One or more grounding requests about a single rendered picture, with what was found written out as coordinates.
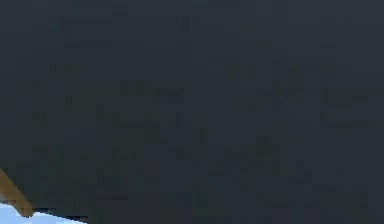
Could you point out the brown wooden door frame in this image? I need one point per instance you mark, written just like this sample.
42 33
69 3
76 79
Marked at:
13 191

